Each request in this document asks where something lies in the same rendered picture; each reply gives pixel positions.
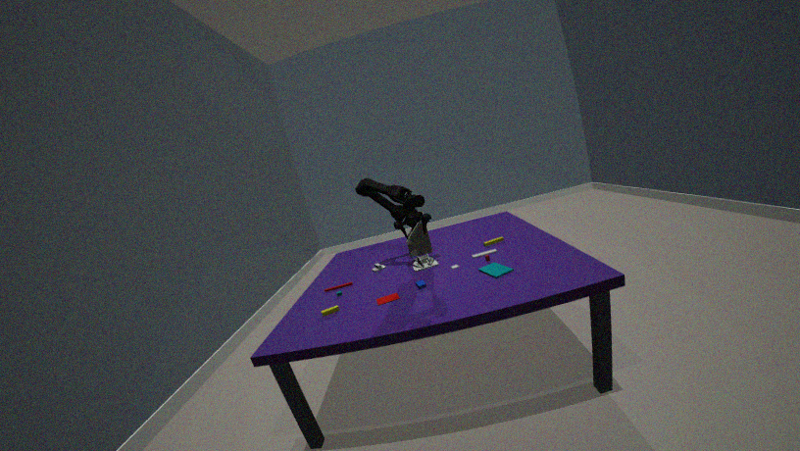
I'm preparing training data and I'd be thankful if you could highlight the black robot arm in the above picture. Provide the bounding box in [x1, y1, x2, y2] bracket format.
[355, 177, 425, 230]

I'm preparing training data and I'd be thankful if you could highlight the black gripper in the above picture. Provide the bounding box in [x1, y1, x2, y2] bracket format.
[394, 208, 431, 239]

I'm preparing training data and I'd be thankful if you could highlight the teal flat rectangular plate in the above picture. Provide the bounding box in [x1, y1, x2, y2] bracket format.
[478, 262, 514, 278]

